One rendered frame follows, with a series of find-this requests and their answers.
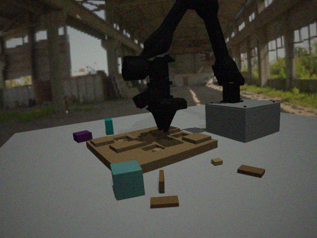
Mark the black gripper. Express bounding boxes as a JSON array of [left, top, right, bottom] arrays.
[[146, 78, 187, 133]]

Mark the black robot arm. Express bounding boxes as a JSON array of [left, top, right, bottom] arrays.
[[121, 0, 245, 109]]

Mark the tan square puzzle board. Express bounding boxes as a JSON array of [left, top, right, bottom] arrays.
[[86, 126, 217, 173]]

